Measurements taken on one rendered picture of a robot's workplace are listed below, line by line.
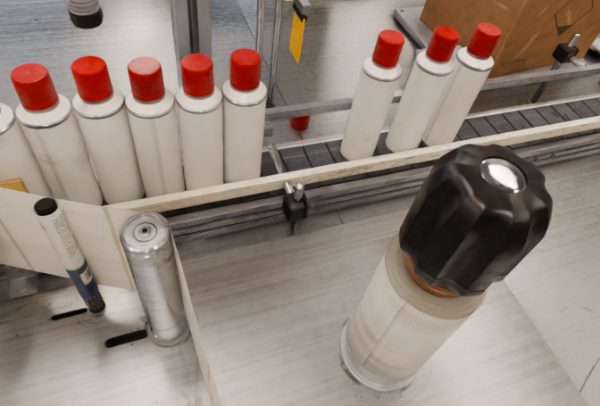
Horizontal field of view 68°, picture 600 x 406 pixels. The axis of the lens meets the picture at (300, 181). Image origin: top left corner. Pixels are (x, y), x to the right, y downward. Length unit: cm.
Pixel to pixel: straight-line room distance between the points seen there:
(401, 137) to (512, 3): 38
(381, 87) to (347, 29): 51
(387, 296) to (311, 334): 17
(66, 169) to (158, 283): 21
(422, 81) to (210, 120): 29
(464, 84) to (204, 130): 36
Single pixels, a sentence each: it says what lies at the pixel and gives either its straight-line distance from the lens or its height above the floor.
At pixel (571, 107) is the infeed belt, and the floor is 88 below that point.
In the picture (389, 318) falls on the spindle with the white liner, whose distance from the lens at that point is 39.
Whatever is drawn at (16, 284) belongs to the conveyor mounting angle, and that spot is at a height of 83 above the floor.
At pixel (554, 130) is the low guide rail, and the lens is 86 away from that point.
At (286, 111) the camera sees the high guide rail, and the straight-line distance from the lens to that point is 62.
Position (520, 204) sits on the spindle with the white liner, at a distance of 29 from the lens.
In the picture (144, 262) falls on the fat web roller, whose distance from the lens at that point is 37.
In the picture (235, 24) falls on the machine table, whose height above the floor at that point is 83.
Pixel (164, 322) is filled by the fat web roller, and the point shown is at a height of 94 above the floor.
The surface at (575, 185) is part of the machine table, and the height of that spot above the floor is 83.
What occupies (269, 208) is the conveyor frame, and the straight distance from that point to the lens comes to 62.
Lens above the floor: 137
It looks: 49 degrees down
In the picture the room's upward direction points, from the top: 11 degrees clockwise
